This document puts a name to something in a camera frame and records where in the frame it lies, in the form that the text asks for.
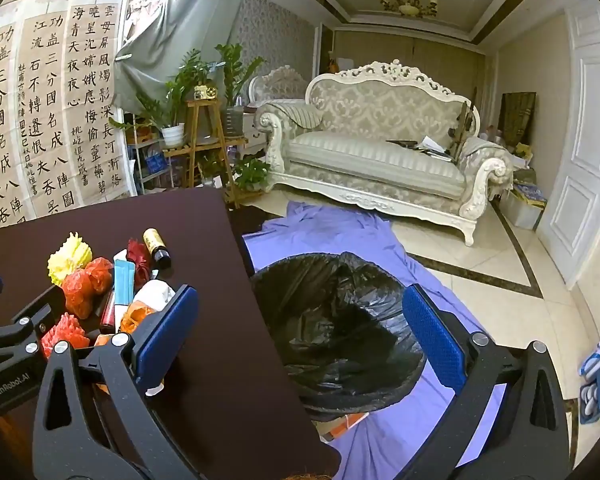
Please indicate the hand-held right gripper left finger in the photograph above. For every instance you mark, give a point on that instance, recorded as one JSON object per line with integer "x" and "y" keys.
{"x": 167, "y": 332}

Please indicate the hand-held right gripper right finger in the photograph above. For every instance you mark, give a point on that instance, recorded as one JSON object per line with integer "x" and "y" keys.
{"x": 432, "y": 332}

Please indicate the white tissue paper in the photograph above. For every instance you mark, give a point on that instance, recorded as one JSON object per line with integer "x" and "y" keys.
{"x": 152, "y": 292}

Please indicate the yellow foam fruit net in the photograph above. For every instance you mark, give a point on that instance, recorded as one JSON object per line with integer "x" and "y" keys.
{"x": 70, "y": 257}

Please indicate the bin with black bag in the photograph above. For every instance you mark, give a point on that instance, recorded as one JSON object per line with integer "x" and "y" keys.
{"x": 337, "y": 335}

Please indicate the red plastic tube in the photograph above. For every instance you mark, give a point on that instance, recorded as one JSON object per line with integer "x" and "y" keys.
{"x": 108, "y": 312}

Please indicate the dark red foam fruit net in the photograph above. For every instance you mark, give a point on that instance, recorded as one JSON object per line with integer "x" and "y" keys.
{"x": 137, "y": 257}

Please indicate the dark bottle with gold cap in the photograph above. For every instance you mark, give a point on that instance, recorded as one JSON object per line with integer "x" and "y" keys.
{"x": 157, "y": 247}

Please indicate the purple floor sheet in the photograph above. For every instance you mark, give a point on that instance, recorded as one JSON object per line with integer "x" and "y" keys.
{"x": 330, "y": 230}

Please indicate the calligraphy scroll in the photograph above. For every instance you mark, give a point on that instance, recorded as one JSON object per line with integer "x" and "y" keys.
{"x": 0, "y": 135}
{"x": 97, "y": 90}
{"x": 47, "y": 110}

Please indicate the white storage box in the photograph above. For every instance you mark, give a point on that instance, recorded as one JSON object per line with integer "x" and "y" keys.
{"x": 525, "y": 207}

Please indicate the blue plastic crate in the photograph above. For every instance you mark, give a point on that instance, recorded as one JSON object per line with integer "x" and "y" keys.
{"x": 155, "y": 162}

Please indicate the small green floor plant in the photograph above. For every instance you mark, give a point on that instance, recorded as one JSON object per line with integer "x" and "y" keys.
{"x": 252, "y": 172}

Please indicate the ornate white sofa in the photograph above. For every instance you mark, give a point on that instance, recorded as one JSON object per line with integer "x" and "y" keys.
{"x": 370, "y": 160}

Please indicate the metal storage shelf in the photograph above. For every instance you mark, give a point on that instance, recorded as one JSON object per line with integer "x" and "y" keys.
{"x": 140, "y": 150}

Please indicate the papers on sofa seat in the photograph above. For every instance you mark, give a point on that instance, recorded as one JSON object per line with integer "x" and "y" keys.
{"x": 430, "y": 147}

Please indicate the plant in white pot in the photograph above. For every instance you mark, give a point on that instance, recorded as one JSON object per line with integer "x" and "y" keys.
{"x": 172, "y": 135}

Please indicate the dark wooden carved object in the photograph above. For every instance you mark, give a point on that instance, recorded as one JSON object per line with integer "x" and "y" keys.
{"x": 462, "y": 127}

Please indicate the wooden plant stand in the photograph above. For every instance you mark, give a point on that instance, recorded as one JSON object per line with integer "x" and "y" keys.
{"x": 195, "y": 125}

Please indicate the dark framed panel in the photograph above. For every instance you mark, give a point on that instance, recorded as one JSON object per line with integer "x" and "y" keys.
{"x": 517, "y": 117}

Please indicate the small cream radio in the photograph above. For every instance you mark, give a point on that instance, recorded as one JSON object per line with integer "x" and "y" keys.
{"x": 205, "y": 92}

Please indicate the white panelled door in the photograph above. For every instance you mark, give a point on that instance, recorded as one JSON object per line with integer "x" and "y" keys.
{"x": 585, "y": 135}

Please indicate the striped sofa cushion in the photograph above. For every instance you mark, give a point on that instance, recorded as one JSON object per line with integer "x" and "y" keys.
{"x": 300, "y": 114}

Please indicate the leafy green plant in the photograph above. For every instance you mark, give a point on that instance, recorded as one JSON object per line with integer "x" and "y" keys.
{"x": 190, "y": 75}

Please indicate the tall plant in glass vase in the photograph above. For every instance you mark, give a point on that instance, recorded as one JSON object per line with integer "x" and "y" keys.
{"x": 236, "y": 72}

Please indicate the ornate white armchair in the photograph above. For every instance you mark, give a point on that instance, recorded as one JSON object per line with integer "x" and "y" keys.
{"x": 277, "y": 82}

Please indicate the grey curtain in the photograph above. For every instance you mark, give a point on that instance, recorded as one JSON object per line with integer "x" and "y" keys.
{"x": 195, "y": 25}

